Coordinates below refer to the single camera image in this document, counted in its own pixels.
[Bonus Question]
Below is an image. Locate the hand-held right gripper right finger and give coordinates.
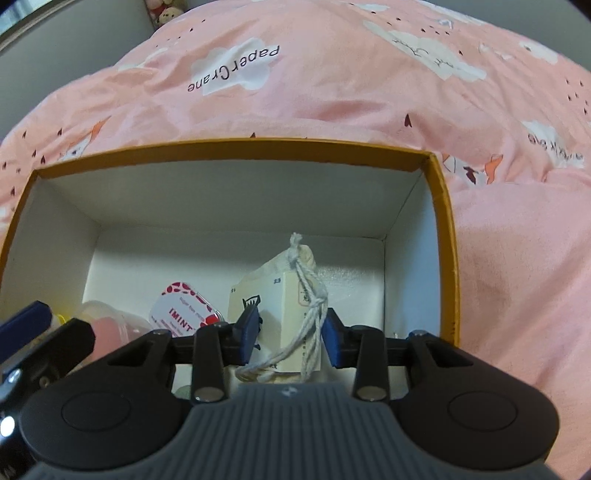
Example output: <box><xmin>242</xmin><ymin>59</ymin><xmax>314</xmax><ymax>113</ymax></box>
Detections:
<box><xmin>321</xmin><ymin>308</ymin><xmax>495</xmax><ymax>401</ymax></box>

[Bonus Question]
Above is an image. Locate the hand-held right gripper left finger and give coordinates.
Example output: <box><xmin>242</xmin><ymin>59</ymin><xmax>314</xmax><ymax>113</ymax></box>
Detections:
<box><xmin>107</xmin><ymin>305</ymin><xmax>264</xmax><ymax>402</ymax></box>

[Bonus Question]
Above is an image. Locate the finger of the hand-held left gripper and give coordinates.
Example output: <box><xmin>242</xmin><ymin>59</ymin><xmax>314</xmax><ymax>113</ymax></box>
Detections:
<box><xmin>7</xmin><ymin>318</ymin><xmax>96</xmax><ymax>391</ymax></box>
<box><xmin>0</xmin><ymin>301</ymin><xmax>52</xmax><ymax>365</ymax></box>

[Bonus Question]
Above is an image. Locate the clear container pink sponge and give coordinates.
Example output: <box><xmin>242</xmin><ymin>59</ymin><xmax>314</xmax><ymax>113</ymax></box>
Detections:
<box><xmin>81</xmin><ymin>300</ymin><xmax>153</xmax><ymax>365</ymax></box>

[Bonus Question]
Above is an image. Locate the red and white mint tin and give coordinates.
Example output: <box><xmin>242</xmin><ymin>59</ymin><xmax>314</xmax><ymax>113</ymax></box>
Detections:
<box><xmin>148</xmin><ymin>281</ymin><xmax>228</xmax><ymax>337</ymax></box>

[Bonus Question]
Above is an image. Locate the beige drawstring pouch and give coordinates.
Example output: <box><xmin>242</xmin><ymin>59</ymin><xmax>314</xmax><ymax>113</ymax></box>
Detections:
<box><xmin>233</xmin><ymin>233</ymin><xmax>329</xmax><ymax>384</ymax></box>

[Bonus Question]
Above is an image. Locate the orange cardboard box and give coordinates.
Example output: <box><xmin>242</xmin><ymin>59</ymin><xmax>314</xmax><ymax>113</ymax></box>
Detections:
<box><xmin>0</xmin><ymin>137</ymin><xmax>462</xmax><ymax>400</ymax></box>

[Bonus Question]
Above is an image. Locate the pink printed blanket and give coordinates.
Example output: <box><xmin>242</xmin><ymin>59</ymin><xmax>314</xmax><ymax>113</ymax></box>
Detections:
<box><xmin>0</xmin><ymin>0</ymin><xmax>591</xmax><ymax>480</ymax></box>

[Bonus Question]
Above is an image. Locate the pile of plush toys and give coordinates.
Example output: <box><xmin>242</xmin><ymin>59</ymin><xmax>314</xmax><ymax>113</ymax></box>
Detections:
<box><xmin>145</xmin><ymin>0</ymin><xmax>188</xmax><ymax>26</ymax></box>

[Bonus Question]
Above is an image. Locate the window frame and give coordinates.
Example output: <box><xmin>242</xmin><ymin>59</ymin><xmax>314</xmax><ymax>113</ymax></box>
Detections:
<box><xmin>0</xmin><ymin>0</ymin><xmax>77</xmax><ymax>51</ymax></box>

